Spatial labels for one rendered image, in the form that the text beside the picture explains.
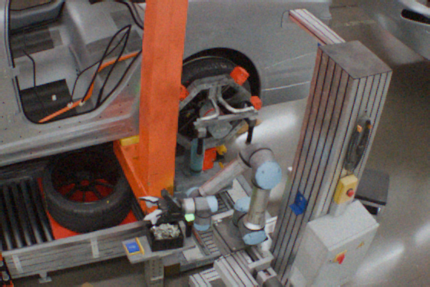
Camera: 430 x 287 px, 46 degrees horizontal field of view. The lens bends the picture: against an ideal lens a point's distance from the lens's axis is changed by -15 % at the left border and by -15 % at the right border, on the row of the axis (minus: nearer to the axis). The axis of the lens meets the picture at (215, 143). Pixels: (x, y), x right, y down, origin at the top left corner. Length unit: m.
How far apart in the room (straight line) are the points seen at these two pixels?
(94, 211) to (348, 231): 1.67
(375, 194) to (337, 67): 2.13
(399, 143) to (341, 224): 2.80
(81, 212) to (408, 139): 3.29
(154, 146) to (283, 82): 1.26
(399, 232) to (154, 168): 2.20
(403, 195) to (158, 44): 2.86
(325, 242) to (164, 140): 1.07
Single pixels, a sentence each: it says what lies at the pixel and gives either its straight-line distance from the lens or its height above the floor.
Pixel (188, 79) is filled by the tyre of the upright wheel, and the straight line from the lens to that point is 3.62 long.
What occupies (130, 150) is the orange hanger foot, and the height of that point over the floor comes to 0.68.
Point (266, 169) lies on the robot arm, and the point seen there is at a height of 1.45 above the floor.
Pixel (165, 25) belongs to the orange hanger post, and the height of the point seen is 1.85.
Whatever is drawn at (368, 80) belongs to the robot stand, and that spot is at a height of 2.01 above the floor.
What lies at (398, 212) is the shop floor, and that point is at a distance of 4.72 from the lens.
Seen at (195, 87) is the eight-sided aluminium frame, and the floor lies 1.10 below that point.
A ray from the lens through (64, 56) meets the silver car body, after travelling 4.23.
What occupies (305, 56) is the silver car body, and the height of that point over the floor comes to 1.14.
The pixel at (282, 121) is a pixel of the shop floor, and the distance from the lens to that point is 5.22.
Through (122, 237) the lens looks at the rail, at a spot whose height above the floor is 0.32.
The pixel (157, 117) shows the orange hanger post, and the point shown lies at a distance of 3.00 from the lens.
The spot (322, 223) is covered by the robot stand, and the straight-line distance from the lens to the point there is 2.69.
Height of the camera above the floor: 3.17
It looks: 41 degrees down
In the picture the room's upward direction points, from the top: 7 degrees clockwise
